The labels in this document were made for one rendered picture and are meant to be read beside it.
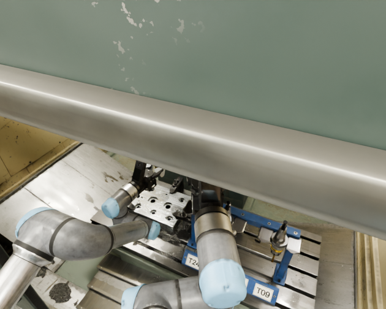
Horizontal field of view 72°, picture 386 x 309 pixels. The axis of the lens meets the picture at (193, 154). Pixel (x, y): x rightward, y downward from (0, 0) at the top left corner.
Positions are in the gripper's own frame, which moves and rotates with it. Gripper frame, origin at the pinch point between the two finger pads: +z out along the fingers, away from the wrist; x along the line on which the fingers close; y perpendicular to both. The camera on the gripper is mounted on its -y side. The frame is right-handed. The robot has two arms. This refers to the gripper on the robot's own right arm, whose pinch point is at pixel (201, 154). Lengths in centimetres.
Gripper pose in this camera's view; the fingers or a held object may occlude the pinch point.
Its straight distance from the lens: 69.2
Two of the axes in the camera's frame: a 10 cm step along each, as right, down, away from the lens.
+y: 0.0, 7.9, 6.1
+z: -0.8, -6.1, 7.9
